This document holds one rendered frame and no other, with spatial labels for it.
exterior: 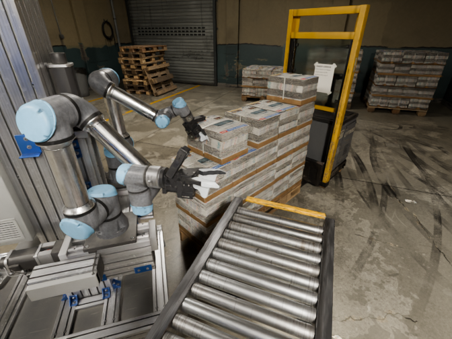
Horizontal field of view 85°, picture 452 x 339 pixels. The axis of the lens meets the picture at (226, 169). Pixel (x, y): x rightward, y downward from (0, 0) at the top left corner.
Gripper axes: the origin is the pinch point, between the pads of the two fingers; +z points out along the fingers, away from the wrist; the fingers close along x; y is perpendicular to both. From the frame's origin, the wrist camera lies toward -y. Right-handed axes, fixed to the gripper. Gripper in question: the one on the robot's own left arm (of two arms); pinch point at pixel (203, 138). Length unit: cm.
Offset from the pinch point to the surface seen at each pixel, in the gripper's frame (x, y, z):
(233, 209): 54, 32, 4
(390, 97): -10, -458, 333
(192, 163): 0.2, 18.3, 8.1
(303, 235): 91, 25, 9
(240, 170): 18.1, -4.0, 33.5
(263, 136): 18, -37, 28
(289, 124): 18, -70, 46
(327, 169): 34, -97, 138
